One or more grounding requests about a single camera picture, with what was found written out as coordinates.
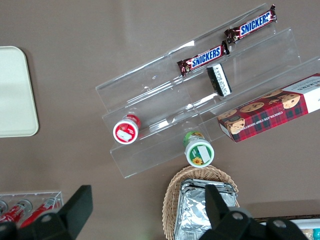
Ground clear acrylic bottle rack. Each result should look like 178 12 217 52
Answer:
0 190 65 227

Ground clear rice cracker bag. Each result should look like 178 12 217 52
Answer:
299 228 313 240

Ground green lidded cup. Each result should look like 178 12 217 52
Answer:
182 130 216 168

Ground small black white box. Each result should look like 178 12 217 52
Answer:
206 62 233 98

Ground clear acrylic tiered shelf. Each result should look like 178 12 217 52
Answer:
94 2 320 179

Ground white rectangular snack bin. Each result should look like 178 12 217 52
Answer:
252 216 320 240

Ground oval wicker basket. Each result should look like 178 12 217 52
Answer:
161 164 241 240

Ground red tartan cookie box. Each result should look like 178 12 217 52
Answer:
216 72 320 144

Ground Snickers chocolate bar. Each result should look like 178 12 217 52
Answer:
176 40 231 77
223 3 278 45

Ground beige plastic tray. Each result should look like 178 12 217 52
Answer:
0 45 40 138

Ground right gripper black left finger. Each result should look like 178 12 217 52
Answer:
0 184 94 240

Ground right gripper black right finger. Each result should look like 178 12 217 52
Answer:
197 184 310 240

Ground stacked aluminium foil trays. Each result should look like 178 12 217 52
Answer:
174 177 238 240

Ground red lidded cup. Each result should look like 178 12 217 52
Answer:
112 113 142 146

